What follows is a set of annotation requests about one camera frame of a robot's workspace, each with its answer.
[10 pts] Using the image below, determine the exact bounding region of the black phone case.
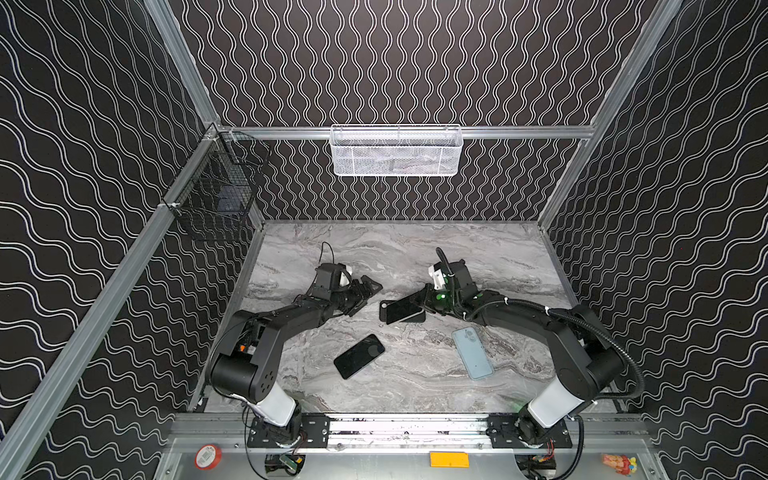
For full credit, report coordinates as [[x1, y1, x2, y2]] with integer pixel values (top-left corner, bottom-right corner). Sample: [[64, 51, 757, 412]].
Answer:
[[379, 299, 426, 325]]

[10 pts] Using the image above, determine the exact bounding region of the white phone face down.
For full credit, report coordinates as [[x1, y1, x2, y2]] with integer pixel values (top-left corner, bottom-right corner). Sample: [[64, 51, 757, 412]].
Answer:
[[381, 292, 426, 325]]

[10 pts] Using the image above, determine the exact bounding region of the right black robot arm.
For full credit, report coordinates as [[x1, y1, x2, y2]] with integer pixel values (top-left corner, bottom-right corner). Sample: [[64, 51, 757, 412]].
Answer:
[[422, 248, 646, 446]]

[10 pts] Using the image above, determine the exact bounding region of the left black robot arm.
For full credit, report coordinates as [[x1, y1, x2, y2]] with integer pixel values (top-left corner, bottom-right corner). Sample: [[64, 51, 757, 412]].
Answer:
[[206, 263, 383, 446]]

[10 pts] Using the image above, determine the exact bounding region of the light blue phone case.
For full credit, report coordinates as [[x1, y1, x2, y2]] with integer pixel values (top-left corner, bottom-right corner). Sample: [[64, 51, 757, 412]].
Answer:
[[452, 327, 494, 380]]

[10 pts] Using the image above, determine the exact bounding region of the black phone screen up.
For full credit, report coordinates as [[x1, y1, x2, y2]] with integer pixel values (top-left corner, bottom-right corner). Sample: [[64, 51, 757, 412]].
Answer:
[[333, 334, 385, 380]]

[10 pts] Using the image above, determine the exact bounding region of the yellow block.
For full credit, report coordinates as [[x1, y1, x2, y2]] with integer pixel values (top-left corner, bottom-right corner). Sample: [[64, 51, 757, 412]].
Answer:
[[429, 452, 470, 469]]

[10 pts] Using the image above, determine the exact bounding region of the red tape roll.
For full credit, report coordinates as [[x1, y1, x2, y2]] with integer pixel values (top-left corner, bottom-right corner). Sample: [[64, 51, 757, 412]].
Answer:
[[194, 444, 222, 470]]

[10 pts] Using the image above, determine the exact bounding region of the red yellow toy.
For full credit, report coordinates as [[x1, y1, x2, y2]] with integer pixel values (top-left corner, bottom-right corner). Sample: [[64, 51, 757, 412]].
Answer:
[[602, 454, 638, 476]]

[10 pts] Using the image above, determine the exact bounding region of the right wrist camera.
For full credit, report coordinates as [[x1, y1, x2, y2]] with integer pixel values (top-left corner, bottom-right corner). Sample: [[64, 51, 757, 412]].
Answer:
[[428, 265, 446, 291]]

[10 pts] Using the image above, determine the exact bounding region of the white wire mesh basket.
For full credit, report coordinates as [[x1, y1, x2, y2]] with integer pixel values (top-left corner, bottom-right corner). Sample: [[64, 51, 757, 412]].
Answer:
[[329, 124, 464, 177]]

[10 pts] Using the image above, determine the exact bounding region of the black wire basket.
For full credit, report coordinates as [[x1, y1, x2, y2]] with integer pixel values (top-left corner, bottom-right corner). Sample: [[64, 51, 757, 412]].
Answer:
[[165, 125, 272, 244]]

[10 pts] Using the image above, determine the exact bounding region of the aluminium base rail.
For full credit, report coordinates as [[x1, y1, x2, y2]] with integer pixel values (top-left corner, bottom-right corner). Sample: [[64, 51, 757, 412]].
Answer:
[[170, 412, 652, 452]]

